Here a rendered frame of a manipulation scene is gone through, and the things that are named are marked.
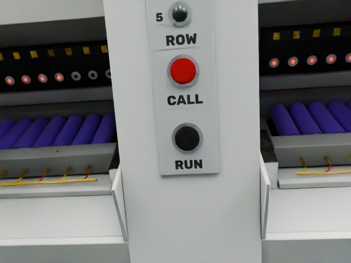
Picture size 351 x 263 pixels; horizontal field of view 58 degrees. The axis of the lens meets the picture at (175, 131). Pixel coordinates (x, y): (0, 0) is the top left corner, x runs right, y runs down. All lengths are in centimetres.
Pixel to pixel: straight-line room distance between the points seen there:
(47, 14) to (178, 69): 10
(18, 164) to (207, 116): 19
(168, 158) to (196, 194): 3
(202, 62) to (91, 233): 15
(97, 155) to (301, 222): 18
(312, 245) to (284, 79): 20
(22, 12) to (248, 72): 16
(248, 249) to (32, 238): 16
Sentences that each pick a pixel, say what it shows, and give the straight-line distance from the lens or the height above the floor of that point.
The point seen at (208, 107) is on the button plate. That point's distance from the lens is 20.
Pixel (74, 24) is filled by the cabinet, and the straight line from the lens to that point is 44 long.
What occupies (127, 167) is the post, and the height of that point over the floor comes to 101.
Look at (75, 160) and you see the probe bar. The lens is 30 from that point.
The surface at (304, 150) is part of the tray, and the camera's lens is 29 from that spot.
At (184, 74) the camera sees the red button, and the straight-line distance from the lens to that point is 20.
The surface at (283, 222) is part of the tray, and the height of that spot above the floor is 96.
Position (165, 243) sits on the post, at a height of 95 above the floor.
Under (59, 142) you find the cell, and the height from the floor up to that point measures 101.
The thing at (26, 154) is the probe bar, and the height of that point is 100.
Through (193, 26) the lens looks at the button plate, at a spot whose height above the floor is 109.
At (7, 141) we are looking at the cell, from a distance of 37.
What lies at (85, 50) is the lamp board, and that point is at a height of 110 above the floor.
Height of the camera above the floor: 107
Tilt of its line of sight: 11 degrees down
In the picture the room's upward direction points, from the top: 4 degrees counter-clockwise
